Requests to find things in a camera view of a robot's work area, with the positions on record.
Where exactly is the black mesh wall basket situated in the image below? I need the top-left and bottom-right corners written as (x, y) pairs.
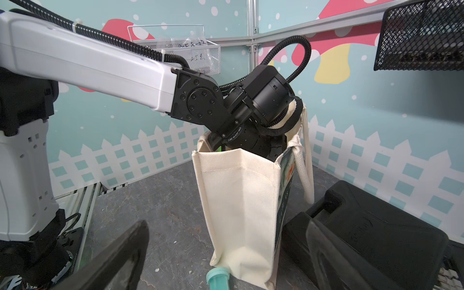
top-left (374, 0), bottom-right (464, 71)

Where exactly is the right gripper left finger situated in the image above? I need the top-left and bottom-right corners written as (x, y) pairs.
top-left (54, 220), bottom-right (149, 290)

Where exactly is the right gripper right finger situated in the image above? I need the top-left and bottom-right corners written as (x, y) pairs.
top-left (306, 219), bottom-right (395, 290)

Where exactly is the cream canvas tote bag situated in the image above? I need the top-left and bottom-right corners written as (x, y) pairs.
top-left (192, 111), bottom-right (315, 290)

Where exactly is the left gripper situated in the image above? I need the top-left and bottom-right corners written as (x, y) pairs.
top-left (208, 65), bottom-right (303, 161)

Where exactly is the clear wire wall basket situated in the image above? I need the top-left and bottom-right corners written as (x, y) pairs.
top-left (128, 24), bottom-right (221, 76)

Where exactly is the black flat box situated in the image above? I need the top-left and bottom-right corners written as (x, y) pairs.
top-left (282, 181), bottom-right (449, 290)

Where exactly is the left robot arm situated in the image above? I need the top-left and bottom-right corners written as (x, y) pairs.
top-left (1, 1), bottom-right (312, 290)

